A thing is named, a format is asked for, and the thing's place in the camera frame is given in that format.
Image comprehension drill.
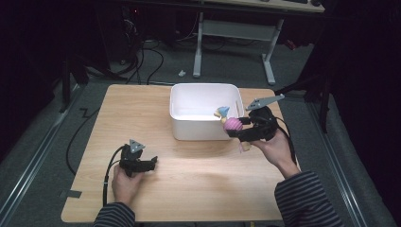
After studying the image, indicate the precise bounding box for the person's right hand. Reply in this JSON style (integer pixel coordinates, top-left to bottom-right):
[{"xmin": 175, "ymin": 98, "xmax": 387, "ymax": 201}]
[{"xmin": 250, "ymin": 127, "xmax": 302, "ymax": 180}]

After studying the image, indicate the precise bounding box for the pink ball rope toy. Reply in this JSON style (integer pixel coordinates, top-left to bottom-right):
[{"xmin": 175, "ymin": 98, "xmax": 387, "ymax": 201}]
[{"xmin": 214, "ymin": 106, "xmax": 253, "ymax": 154}]

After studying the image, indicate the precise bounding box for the person's left hand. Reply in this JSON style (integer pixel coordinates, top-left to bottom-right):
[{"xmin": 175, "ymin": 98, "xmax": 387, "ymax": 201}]
[{"xmin": 111, "ymin": 164, "xmax": 148, "ymax": 207}]

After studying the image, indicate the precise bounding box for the black floor cable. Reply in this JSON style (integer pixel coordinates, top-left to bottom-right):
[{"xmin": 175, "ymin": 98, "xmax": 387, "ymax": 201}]
[{"xmin": 65, "ymin": 107, "xmax": 101, "ymax": 176}]

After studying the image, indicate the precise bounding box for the metal floor rail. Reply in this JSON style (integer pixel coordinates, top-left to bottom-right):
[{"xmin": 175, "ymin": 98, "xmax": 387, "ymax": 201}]
[
  {"xmin": 306, "ymin": 100, "xmax": 370, "ymax": 227},
  {"xmin": 0, "ymin": 84, "xmax": 83, "ymax": 221}
]

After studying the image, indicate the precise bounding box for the wooden desk with white legs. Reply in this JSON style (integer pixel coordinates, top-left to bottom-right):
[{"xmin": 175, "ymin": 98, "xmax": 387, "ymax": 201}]
[{"xmin": 192, "ymin": 0, "xmax": 325, "ymax": 86}]

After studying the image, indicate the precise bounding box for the black metal stand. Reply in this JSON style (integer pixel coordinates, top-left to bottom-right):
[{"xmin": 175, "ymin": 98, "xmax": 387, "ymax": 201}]
[
  {"xmin": 273, "ymin": 62, "xmax": 335, "ymax": 134},
  {"xmin": 59, "ymin": 53, "xmax": 91, "ymax": 114}
]

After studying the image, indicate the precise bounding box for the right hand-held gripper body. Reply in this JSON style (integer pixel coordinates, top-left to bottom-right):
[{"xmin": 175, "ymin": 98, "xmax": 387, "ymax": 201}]
[{"xmin": 245, "ymin": 93, "xmax": 286, "ymax": 143}]

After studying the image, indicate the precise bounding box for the bundle of black floor cables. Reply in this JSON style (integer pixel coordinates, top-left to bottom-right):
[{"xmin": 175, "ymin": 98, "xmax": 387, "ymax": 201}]
[{"xmin": 84, "ymin": 18, "xmax": 166, "ymax": 86}]

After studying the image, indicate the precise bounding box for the dark computer tower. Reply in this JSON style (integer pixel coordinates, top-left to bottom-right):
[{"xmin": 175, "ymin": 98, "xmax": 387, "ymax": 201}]
[{"xmin": 97, "ymin": 4, "xmax": 144, "ymax": 67}]

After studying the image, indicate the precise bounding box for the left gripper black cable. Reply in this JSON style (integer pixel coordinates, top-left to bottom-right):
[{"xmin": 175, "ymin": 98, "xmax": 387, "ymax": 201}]
[{"xmin": 101, "ymin": 145, "xmax": 129, "ymax": 208}]

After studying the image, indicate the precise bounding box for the white plastic bin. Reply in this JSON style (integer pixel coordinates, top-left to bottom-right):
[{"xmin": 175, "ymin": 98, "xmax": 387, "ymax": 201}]
[{"xmin": 169, "ymin": 82, "xmax": 246, "ymax": 142}]

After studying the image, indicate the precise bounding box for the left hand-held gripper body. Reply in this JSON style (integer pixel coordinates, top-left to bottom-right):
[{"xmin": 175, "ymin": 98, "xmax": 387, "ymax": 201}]
[{"xmin": 118, "ymin": 138, "xmax": 149, "ymax": 178}]

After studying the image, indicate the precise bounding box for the grey tape piece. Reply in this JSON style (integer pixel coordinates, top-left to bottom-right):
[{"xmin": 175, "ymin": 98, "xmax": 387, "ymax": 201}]
[{"xmin": 60, "ymin": 189, "xmax": 83, "ymax": 200}]

